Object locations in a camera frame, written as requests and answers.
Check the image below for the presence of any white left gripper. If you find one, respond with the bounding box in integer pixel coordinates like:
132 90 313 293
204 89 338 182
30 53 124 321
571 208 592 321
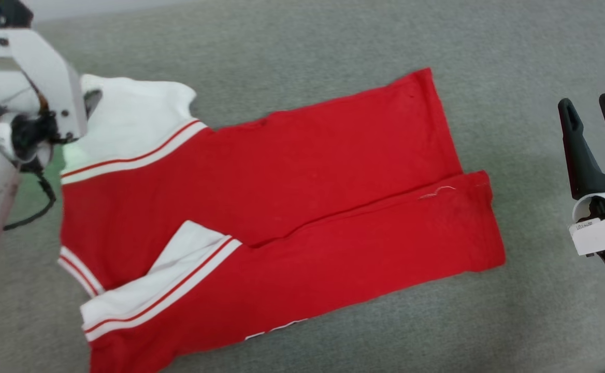
0 67 68 173

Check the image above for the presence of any red and white garment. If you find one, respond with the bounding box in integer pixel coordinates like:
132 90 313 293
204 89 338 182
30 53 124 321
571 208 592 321
56 67 507 373

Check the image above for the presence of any grey fabric sofa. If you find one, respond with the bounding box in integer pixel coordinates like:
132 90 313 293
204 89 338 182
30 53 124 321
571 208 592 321
0 0 605 373

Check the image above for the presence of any thin black cable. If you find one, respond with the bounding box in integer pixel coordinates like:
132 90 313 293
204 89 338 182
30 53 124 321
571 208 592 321
3 168 57 232

